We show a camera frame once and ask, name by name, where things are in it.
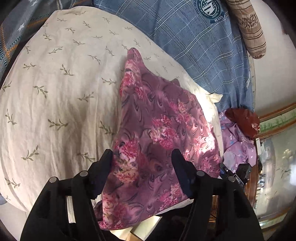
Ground magenta floral garment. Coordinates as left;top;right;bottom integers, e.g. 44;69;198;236
95;48;220;230

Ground lilac floral garment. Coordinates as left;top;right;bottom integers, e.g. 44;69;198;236
219;111;257;173

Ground red plastic bag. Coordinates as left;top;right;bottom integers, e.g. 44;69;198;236
225;108;260;139

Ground cream leaf-print pillow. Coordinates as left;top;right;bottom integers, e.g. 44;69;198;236
1;6;223;211

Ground blue plaid quilt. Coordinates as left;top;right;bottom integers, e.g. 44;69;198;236
93;0;253;111

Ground striped beige bolster pillow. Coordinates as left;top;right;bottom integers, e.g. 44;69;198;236
226;0;266;59

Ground grey star-logo pillowcase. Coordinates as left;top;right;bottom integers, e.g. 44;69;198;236
1;0;93;76

